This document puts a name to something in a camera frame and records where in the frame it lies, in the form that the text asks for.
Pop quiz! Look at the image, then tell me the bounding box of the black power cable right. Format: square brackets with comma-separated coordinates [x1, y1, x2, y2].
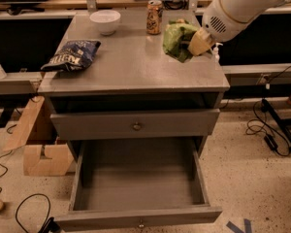
[244, 99, 291, 158]

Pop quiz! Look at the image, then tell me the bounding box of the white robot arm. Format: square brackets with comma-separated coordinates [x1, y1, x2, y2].
[187, 0, 285, 56]

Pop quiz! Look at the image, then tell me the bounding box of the upper closed grey drawer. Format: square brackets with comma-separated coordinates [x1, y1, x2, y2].
[50, 109, 219, 141]

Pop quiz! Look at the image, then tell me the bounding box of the green jalapeno chip bag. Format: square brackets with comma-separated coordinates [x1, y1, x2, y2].
[163, 18, 199, 63]

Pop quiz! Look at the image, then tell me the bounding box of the white bowl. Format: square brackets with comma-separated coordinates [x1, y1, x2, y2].
[89, 10, 121, 35]

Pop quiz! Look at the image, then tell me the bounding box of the black floor cable left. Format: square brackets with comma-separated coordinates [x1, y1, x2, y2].
[0, 123, 18, 196]

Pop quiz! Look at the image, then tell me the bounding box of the white pump bottle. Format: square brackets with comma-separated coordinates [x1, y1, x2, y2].
[212, 43, 223, 63]

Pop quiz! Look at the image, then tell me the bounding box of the orange drink can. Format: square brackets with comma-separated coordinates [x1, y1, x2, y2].
[146, 0, 163, 35]

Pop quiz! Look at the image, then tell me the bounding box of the blue chip bag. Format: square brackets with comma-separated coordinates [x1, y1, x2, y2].
[41, 40, 101, 72]

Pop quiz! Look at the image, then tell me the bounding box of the grey drawer cabinet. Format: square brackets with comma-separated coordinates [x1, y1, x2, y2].
[39, 10, 229, 154]

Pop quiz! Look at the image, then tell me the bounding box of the black cable loop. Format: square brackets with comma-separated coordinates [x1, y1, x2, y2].
[15, 193, 61, 233]

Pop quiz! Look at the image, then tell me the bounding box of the open grey drawer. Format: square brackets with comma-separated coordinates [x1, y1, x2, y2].
[55, 137, 222, 232]

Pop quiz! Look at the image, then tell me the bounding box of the blue tape marker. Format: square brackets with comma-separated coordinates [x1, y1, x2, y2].
[225, 218, 253, 233]

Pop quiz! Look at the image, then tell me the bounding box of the wooden block stand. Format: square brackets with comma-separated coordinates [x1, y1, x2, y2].
[3, 96, 75, 177]

